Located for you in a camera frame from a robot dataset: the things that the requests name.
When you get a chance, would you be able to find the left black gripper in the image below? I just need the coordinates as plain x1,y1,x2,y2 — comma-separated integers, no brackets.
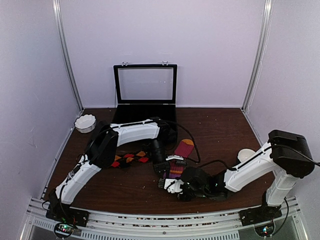
148,138,171,181

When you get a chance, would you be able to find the maroon purple striped sock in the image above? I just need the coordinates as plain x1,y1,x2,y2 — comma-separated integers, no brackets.
163,139,195,179

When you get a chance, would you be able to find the black red orange argyle sock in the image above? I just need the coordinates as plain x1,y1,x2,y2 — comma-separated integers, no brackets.
111,151,150,169

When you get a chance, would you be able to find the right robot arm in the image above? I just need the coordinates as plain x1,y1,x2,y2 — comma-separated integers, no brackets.
178,129,319,221

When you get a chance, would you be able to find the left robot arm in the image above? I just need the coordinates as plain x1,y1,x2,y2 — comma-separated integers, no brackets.
49,117,178,222

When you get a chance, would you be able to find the white and navy bowl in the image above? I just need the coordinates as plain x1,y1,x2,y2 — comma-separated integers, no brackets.
237,148,256,163

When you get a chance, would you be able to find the black display box with lid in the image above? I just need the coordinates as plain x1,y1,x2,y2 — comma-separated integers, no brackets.
112,63,178,124

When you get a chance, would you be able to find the white fluted bowl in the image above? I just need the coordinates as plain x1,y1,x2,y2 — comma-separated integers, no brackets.
74,114,97,134

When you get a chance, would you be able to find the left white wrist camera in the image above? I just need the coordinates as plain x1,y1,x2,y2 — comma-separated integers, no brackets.
165,155,184,161

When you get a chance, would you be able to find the front aluminium rail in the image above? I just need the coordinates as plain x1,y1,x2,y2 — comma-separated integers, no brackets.
18,197,310,240

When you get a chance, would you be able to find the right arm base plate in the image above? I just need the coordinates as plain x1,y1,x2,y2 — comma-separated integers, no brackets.
238,206,283,226

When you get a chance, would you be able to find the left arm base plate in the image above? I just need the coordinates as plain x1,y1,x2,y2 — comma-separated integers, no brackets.
45,208,90,227

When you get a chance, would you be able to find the right aluminium frame post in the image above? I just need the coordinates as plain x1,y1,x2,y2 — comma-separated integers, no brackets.
241,0,274,113

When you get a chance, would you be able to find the aluminium frame post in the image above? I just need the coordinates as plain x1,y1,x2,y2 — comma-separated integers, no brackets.
52,0,84,112
241,0,274,113

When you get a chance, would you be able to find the left aluminium frame post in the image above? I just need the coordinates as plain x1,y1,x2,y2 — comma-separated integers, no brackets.
52,0,84,112

